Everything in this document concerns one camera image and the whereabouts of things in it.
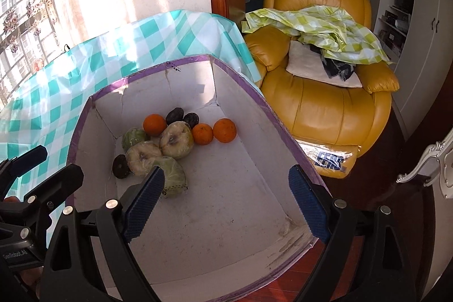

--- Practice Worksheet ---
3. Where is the small orange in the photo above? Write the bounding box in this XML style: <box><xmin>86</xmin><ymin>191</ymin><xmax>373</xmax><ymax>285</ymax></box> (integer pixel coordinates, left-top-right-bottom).
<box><xmin>192</xmin><ymin>123</ymin><xmax>214</xmax><ymax>145</ymax></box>

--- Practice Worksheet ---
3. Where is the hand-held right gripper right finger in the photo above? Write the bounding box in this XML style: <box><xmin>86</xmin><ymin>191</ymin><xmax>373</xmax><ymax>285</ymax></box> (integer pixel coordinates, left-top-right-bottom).
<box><xmin>288</xmin><ymin>164</ymin><xmax>407</xmax><ymax>302</ymax></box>

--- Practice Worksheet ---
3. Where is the teal checkered tablecloth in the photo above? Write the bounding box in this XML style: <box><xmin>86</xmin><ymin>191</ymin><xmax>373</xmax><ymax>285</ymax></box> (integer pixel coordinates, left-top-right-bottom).
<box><xmin>0</xmin><ymin>9</ymin><xmax>262</xmax><ymax>196</ymax></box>

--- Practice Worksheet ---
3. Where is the pale halved fruit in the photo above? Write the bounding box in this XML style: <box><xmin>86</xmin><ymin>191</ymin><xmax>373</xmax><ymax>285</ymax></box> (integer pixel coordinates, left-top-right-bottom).
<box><xmin>159</xmin><ymin>121</ymin><xmax>194</xmax><ymax>160</ymax></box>

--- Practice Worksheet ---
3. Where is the green fruit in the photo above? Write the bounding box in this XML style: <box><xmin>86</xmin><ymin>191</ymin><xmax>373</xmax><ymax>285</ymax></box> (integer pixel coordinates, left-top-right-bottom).
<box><xmin>150</xmin><ymin>156</ymin><xmax>187</xmax><ymax>198</ymax></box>
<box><xmin>122</xmin><ymin>127</ymin><xmax>151</xmax><ymax>152</ymax></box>

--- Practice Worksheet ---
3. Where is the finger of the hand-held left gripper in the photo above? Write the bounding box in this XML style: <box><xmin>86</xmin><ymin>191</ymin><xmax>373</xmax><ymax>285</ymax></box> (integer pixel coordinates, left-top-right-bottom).
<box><xmin>0</xmin><ymin>145</ymin><xmax>48</xmax><ymax>187</ymax></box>
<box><xmin>25</xmin><ymin>163</ymin><xmax>84</xmax><ymax>214</ymax></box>

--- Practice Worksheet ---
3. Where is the dark cloth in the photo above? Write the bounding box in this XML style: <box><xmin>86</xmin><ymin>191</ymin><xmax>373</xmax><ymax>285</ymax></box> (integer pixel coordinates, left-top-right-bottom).
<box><xmin>309</xmin><ymin>44</ymin><xmax>356</xmax><ymax>80</ymax></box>

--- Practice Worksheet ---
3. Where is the lace window curtain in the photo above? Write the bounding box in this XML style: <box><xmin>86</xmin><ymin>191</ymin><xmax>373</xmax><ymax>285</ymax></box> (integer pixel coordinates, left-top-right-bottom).
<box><xmin>0</xmin><ymin>0</ymin><xmax>59</xmax><ymax>104</ymax></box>

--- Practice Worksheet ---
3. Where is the dark round cake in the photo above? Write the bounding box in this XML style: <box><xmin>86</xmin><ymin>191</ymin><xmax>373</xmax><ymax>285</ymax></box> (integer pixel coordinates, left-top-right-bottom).
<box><xmin>112</xmin><ymin>154</ymin><xmax>131</xmax><ymax>179</ymax></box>

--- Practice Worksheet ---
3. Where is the white cushion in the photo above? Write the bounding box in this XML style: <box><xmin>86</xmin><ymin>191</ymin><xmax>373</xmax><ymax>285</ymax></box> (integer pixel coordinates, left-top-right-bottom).
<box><xmin>285</xmin><ymin>40</ymin><xmax>363</xmax><ymax>88</ymax></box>

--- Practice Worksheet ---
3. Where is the yellow leather armchair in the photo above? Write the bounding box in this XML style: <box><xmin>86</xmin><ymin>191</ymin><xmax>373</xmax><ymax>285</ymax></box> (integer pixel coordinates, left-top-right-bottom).
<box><xmin>244</xmin><ymin>0</ymin><xmax>400</xmax><ymax>179</ymax></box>

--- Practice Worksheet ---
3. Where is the white wardrobe cabinet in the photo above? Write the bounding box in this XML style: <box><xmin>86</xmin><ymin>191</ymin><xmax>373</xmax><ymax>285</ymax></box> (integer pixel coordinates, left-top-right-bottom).
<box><xmin>361</xmin><ymin>0</ymin><xmax>446</xmax><ymax>140</ymax></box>

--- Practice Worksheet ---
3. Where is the purple cardboard box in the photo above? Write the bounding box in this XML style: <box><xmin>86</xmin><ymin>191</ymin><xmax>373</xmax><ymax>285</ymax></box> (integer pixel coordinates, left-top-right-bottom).
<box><xmin>67</xmin><ymin>53</ymin><xmax>331</xmax><ymax>302</ymax></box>

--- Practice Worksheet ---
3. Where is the yellow-green fruit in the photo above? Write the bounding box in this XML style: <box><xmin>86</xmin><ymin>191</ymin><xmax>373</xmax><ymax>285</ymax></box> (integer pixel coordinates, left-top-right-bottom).
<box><xmin>125</xmin><ymin>141</ymin><xmax>164</xmax><ymax>177</ymax></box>

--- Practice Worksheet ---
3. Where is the yellow-green checkered cloth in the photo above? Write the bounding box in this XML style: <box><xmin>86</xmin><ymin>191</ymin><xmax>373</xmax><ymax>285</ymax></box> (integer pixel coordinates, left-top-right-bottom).
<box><xmin>242</xmin><ymin>5</ymin><xmax>393</xmax><ymax>65</ymax></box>

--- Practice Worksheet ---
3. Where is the blue printed plastic bag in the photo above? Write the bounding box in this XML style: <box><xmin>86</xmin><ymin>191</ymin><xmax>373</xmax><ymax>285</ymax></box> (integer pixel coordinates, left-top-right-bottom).
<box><xmin>299</xmin><ymin>141</ymin><xmax>358</xmax><ymax>179</ymax></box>

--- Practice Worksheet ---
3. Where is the white ornate chair frame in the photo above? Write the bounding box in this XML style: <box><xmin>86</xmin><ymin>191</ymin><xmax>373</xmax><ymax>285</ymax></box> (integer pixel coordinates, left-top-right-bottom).
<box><xmin>396</xmin><ymin>127</ymin><xmax>453</xmax><ymax>200</ymax></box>

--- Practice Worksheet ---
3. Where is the large orange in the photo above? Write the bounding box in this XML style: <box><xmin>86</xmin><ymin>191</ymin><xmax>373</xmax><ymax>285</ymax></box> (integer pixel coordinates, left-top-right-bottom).
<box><xmin>213</xmin><ymin>118</ymin><xmax>237</xmax><ymax>143</ymax></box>

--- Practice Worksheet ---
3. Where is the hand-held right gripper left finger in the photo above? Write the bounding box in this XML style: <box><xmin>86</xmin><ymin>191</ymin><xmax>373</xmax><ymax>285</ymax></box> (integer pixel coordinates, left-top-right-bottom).
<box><xmin>42</xmin><ymin>166</ymin><xmax>166</xmax><ymax>302</ymax></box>

